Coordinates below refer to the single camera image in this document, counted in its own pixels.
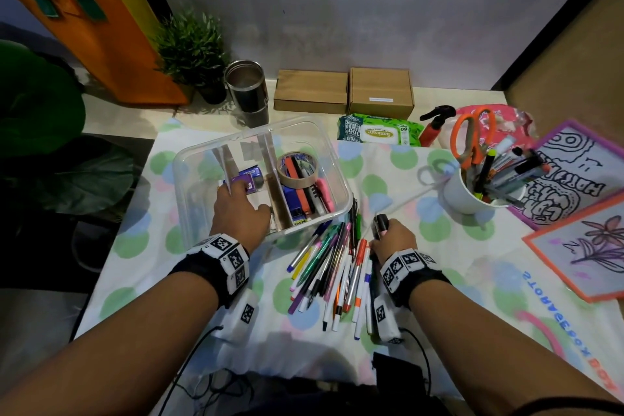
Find small potted plant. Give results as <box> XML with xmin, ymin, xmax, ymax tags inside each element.
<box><xmin>153</xmin><ymin>8</ymin><xmax>230</xmax><ymax>105</ymax></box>

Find marker wristband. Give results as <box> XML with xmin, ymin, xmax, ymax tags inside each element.
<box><xmin>169</xmin><ymin>233</ymin><xmax>250</xmax><ymax>309</ymax></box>
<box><xmin>379</xmin><ymin>248</ymin><xmax>452</xmax><ymax>309</ymax></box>

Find person's left forearm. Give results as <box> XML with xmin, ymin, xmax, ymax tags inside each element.
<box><xmin>0</xmin><ymin>272</ymin><xmax>219</xmax><ymax>416</ymax></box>

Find person's black clothing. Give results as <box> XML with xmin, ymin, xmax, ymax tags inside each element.
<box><xmin>233</xmin><ymin>376</ymin><xmax>449</xmax><ymax>416</ymax></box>

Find polka dot tablecloth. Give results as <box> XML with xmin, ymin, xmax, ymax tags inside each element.
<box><xmin>75</xmin><ymin>118</ymin><xmax>624</xmax><ymax>402</ymax></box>

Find left marker wristband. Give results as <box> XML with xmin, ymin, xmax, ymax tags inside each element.
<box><xmin>169</xmin><ymin>233</ymin><xmax>250</xmax><ymax>309</ymax></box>

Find pink plastic pack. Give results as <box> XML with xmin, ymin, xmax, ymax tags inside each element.
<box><xmin>438</xmin><ymin>103</ymin><xmax>537</xmax><ymax>151</ymax></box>

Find clear box lid red handle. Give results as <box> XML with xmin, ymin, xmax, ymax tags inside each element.
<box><xmin>463</xmin><ymin>244</ymin><xmax>624</xmax><ymax>402</ymax></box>

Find bunch of markers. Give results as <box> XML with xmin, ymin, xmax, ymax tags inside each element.
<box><xmin>467</xmin><ymin>135</ymin><xmax>552</xmax><ymax>209</ymax></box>

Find steel tumbler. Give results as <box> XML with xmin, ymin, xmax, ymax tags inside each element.
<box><xmin>224</xmin><ymin>59</ymin><xmax>270</xmax><ymax>129</ymax></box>

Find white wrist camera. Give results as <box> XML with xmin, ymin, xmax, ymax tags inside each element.
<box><xmin>214</xmin><ymin>289</ymin><xmax>259</xmax><ymax>346</ymax></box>
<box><xmin>372</xmin><ymin>293</ymin><xmax>406</xmax><ymax>346</ymax></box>

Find right marker wristband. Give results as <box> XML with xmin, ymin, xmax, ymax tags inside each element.
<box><xmin>379</xmin><ymin>248</ymin><xmax>452</xmax><ymax>309</ymax></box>

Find small pink scissors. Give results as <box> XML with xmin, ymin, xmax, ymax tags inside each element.
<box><xmin>314</xmin><ymin>178</ymin><xmax>336</xmax><ymax>215</ymax></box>

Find person's right forearm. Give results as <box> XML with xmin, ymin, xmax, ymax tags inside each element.
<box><xmin>409</xmin><ymin>279</ymin><xmax>624</xmax><ymax>416</ymax></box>

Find flat plain cardboard box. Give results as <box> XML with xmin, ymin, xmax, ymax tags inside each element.
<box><xmin>273</xmin><ymin>69</ymin><xmax>350</xmax><ymax>115</ymax></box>

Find right camera black cable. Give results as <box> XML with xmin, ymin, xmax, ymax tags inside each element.
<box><xmin>399</xmin><ymin>328</ymin><xmax>624</xmax><ymax>416</ymax></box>

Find left camera black cable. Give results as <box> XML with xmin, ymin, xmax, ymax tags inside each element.
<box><xmin>155</xmin><ymin>325</ymin><xmax>225</xmax><ymax>416</ymax></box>

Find large leafy plant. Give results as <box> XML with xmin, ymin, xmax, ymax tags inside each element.
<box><xmin>0</xmin><ymin>40</ymin><xmax>135</xmax><ymax>216</ymax></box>

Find purple framed drawing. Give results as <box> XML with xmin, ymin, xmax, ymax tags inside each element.
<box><xmin>509</xmin><ymin>119</ymin><xmax>624</xmax><ymax>231</ymax></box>

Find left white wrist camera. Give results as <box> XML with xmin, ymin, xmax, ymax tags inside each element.
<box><xmin>214</xmin><ymin>289</ymin><xmax>259</xmax><ymax>346</ymax></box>

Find orange scissors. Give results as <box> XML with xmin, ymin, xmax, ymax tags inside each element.
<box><xmin>449</xmin><ymin>108</ymin><xmax>497</xmax><ymax>170</ymax></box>

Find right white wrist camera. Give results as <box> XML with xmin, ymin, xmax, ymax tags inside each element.
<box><xmin>372</xmin><ymin>293</ymin><xmax>406</xmax><ymax>346</ymax></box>

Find orange felt bag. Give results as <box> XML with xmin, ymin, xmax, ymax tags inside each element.
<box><xmin>5</xmin><ymin>0</ymin><xmax>191</xmax><ymax>105</ymax></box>

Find blue stapler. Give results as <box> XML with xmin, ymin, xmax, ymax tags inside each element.
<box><xmin>282</xmin><ymin>185</ymin><xmax>308</xmax><ymax>226</ymax></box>

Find silver black utility knife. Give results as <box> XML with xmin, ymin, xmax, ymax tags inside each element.
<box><xmin>304</xmin><ymin>157</ymin><xmax>328</xmax><ymax>216</ymax></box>

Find camera black cable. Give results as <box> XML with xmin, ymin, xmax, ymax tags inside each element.
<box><xmin>399</xmin><ymin>328</ymin><xmax>624</xmax><ymax>416</ymax></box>
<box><xmin>155</xmin><ymin>325</ymin><xmax>225</xmax><ymax>416</ymax></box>

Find orange framed flower drawing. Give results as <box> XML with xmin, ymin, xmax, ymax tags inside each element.
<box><xmin>522</xmin><ymin>191</ymin><xmax>624</xmax><ymax>304</ymax></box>

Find red spray bottle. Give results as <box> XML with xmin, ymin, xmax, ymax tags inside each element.
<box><xmin>419</xmin><ymin>105</ymin><xmax>457</xmax><ymax>148</ymax></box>

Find green wet wipes pack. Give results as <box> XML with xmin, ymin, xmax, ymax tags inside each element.
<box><xmin>337</xmin><ymin>113</ymin><xmax>425</xmax><ymax>147</ymax></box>

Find labelled cardboard box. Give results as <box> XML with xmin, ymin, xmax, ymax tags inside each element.
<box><xmin>347</xmin><ymin>67</ymin><xmax>415</xmax><ymax>120</ymax></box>

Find clear tape roll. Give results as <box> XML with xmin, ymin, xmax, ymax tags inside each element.
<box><xmin>276</xmin><ymin>151</ymin><xmax>320</xmax><ymax>190</ymax></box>

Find clear handled scissors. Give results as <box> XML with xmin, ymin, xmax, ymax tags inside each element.
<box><xmin>389</xmin><ymin>159</ymin><xmax>459</xmax><ymax>209</ymax></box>

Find clear plastic organizer box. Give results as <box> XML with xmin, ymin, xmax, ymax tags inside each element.
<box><xmin>172</xmin><ymin>116</ymin><xmax>353</xmax><ymax>251</ymax></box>

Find person's left hand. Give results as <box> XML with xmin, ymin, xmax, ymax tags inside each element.
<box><xmin>209</xmin><ymin>181</ymin><xmax>272</xmax><ymax>254</ymax></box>

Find pile of assorted pens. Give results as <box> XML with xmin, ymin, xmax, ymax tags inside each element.
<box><xmin>286</xmin><ymin>201</ymin><xmax>386</xmax><ymax>341</ymax></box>

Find person's right hand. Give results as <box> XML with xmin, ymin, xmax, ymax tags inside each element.
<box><xmin>370</xmin><ymin>218</ymin><xmax>418</xmax><ymax>265</ymax></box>

